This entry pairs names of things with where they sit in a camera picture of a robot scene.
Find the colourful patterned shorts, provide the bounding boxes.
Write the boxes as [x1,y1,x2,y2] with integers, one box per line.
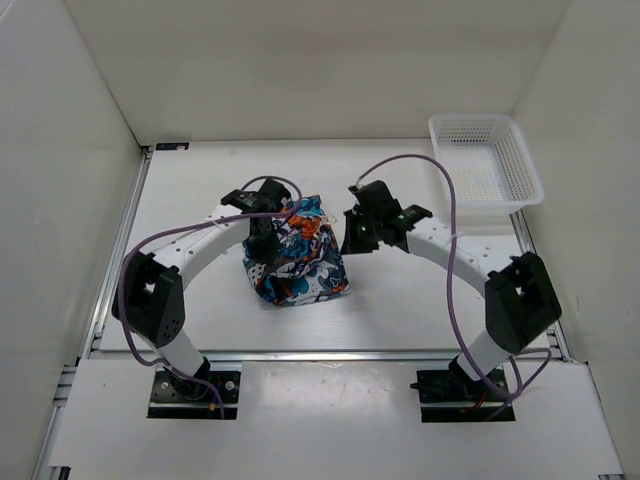
[242,195,350,307]

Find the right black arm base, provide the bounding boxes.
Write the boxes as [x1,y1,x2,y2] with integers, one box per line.
[410,370,516,423]

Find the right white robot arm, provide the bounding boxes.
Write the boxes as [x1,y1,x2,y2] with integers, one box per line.
[341,180,562,400]

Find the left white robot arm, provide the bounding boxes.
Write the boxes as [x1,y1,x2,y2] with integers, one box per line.
[112,176,300,400]

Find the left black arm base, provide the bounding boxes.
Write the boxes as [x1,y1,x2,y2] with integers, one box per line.
[147,369,241,421]

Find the white plastic basket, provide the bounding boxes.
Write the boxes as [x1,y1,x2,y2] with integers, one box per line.
[428,113,544,219]

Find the dark label sticker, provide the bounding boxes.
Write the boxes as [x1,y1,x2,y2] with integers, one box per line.
[155,142,190,151]

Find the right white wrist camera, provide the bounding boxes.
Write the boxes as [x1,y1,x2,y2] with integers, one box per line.
[348,183,363,194]

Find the left aluminium rail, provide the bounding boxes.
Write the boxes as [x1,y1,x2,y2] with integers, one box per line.
[31,145,155,479]

